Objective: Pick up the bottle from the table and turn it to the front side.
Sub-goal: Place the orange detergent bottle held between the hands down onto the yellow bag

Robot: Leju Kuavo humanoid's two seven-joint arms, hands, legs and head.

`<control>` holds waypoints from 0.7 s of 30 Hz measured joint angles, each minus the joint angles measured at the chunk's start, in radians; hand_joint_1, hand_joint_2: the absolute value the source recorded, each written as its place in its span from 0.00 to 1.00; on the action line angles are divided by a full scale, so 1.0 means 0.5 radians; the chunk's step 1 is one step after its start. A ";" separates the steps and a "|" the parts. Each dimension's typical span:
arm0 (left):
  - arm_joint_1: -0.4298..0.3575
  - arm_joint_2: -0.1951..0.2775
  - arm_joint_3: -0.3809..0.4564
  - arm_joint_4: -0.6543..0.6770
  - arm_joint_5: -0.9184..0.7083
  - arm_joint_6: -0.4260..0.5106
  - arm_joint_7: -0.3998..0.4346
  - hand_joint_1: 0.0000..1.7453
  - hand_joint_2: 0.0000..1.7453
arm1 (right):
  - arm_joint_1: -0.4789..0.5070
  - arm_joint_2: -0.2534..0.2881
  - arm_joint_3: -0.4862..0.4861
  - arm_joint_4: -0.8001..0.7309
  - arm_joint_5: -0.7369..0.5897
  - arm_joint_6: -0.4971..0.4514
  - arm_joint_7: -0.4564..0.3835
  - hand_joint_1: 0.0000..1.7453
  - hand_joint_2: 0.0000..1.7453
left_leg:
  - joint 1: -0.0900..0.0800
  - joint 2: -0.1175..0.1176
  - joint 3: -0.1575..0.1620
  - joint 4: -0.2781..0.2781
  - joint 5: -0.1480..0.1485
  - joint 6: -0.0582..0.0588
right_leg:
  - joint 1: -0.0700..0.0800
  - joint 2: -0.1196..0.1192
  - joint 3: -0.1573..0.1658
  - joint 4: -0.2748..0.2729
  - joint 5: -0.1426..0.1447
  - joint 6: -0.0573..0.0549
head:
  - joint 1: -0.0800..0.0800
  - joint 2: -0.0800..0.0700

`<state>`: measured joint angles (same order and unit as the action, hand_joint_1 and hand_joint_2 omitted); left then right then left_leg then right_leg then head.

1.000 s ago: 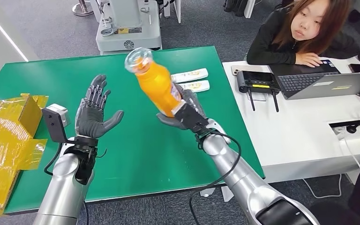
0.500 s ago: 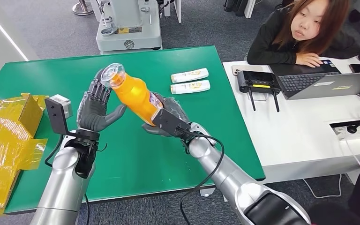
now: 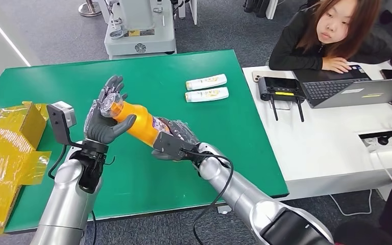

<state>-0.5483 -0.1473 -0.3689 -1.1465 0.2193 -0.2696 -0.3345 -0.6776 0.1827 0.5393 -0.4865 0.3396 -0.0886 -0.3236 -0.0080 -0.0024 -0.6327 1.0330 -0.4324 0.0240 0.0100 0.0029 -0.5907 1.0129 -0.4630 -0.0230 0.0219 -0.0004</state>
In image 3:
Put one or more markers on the black smartphone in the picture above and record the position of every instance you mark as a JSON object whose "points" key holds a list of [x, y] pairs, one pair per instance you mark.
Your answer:
{"points": [[390, 74]]}

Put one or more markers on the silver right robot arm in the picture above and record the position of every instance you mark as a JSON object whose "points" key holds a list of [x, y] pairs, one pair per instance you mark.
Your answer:
{"points": [[250, 203]]}

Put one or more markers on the grey laptop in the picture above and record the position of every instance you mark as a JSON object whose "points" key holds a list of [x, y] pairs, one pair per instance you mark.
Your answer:
{"points": [[368, 93]]}

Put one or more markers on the white tube bottle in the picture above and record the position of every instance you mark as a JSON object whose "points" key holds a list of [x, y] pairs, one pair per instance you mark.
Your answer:
{"points": [[205, 82], [206, 95]]}

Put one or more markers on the white machine base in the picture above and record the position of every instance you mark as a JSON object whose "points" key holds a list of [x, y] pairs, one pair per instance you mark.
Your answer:
{"points": [[141, 36]]}

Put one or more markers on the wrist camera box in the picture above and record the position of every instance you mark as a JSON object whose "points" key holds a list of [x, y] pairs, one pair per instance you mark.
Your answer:
{"points": [[170, 145], [59, 121]]}

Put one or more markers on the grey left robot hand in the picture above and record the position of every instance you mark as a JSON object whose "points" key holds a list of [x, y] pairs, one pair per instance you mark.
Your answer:
{"points": [[98, 126]]}

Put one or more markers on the black remote controller with antennas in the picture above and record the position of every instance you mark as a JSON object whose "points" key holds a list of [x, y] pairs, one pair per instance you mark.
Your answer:
{"points": [[279, 88]]}

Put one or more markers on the yellow taped cardboard box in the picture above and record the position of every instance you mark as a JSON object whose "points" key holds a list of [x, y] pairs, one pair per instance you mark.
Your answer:
{"points": [[3, 152]]}

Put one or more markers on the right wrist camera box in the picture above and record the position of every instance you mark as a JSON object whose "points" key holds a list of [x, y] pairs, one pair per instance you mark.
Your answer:
{"points": [[170, 145]]}

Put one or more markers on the white furniture panel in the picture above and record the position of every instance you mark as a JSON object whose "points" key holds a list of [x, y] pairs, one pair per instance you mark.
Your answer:
{"points": [[271, 8]]}

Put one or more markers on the white table foot bracket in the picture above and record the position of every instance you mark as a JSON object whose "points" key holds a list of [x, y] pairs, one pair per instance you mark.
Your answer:
{"points": [[224, 209]]}

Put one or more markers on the orange bottle with clear cap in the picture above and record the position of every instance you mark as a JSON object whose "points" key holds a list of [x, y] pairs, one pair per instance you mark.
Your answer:
{"points": [[142, 123]]}

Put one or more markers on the beige smartphone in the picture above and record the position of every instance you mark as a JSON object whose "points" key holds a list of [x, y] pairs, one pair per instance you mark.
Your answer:
{"points": [[265, 74]]}

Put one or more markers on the metal stanchion base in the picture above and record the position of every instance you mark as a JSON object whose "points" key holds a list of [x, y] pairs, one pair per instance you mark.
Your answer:
{"points": [[88, 10]]}

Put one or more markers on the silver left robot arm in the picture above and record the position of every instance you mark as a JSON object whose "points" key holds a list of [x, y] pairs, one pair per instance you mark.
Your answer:
{"points": [[64, 203]]}

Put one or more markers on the person's hand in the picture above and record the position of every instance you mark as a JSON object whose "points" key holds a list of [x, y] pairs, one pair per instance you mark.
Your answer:
{"points": [[337, 64]]}

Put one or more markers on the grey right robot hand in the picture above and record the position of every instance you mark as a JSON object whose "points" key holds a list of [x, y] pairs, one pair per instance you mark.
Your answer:
{"points": [[182, 130]]}

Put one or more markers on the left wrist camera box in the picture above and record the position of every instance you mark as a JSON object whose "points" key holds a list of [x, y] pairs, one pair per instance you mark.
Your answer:
{"points": [[59, 121]]}

